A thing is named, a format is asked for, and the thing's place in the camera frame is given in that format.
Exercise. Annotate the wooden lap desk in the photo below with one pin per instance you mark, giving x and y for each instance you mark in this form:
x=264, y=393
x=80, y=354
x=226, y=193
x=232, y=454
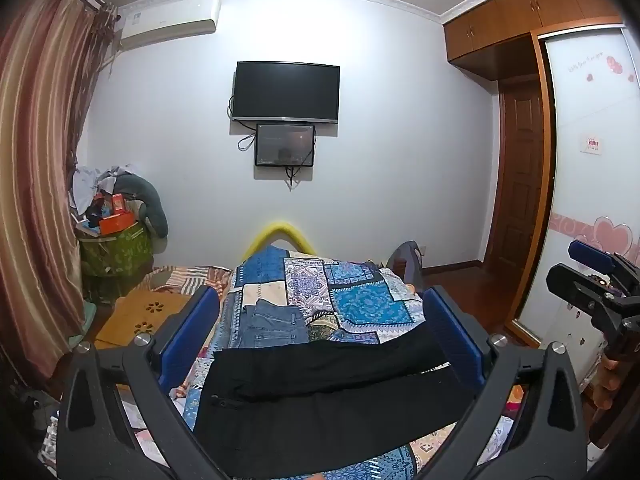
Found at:
x=135, y=315

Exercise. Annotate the wooden overhead cabinet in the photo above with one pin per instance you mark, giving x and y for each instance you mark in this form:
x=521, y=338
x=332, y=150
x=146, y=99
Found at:
x=525, y=15

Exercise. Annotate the white air conditioner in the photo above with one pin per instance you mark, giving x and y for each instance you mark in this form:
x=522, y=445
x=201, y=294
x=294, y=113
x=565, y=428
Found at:
x=170, y=22

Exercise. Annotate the blue jeans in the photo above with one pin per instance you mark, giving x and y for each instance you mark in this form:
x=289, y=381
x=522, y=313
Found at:
x=270, y=325

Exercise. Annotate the green storage bag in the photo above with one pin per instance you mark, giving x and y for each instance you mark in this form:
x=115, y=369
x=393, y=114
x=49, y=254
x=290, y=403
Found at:
x=120, y=252

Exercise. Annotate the blue patchwork blanket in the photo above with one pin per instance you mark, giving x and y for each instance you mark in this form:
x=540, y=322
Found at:
x=360, y=300

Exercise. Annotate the striped brown curtain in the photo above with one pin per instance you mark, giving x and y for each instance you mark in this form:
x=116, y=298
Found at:
x=40, y=185

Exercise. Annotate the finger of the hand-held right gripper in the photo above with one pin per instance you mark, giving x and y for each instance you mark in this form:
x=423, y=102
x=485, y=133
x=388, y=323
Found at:
x=570, y=282
x=592, y=256

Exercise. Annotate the striped bed sheet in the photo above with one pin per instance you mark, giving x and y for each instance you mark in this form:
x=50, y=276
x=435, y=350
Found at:
x=200, y=275

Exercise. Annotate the small wall monitor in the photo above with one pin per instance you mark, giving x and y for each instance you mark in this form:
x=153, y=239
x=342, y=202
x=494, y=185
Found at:
x=284, y=144

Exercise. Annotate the grey backpack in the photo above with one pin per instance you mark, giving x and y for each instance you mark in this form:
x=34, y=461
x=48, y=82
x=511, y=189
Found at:
x=407, y=262

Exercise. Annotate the grey plush pillow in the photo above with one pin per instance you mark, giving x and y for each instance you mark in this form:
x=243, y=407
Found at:
x=152, y=205

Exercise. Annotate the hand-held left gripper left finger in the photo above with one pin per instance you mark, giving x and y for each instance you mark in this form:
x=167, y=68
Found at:
x=202, y=310

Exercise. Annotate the brown wooden door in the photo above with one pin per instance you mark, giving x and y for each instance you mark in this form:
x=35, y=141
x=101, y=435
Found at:
x=520, y=175

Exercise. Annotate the black wall television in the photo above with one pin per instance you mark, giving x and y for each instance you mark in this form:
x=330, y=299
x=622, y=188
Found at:
x=286, y=91

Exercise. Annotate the person's right hand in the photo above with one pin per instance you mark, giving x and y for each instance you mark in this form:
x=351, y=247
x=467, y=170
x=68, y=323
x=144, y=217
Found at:
x=610, y=380

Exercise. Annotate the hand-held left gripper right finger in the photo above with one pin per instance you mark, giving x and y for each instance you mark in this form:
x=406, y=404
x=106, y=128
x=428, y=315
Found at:
x=442, y=320

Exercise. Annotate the pile of pale clothes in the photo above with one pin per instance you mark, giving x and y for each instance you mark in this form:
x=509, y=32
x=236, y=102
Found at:
x=87, y=182

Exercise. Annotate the orange box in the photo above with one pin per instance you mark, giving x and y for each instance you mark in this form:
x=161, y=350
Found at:
x=117, y=222

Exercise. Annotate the black pants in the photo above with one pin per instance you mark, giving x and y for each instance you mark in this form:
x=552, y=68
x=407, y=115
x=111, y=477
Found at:
x=325, y=410

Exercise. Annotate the white heart-print wardrobe door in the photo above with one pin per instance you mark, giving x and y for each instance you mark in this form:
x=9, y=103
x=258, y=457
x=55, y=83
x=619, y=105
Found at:
x=580, y=185

